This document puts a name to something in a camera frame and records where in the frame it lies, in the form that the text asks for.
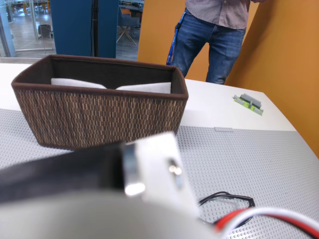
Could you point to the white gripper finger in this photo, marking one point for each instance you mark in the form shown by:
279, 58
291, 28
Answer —
159, 169

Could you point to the black glasses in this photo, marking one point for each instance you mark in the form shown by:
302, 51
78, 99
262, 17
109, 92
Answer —
250, 202

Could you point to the brown woven fabric bin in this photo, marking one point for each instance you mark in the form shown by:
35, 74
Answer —
99, 119

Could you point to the dark background bin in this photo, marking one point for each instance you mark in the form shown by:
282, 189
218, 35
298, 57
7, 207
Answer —
45, 31

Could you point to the small flat grey brick plate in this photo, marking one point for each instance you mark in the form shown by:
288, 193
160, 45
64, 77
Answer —
223, 129

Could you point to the grey studded baseplate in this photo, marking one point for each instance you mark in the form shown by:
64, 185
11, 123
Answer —
15, 139
249, 161

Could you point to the grey and green brick model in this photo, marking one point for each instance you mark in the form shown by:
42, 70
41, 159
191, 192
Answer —
249, 102

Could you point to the person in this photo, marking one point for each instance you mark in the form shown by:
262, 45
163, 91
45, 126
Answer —
224, 44

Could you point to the blue chair with wooden legs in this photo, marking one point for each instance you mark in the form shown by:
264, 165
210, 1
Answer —
127, 20

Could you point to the black pole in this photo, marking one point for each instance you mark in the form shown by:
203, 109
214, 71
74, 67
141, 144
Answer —
94, 30

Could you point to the blue partition panel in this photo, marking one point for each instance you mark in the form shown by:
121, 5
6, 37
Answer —
72, 30

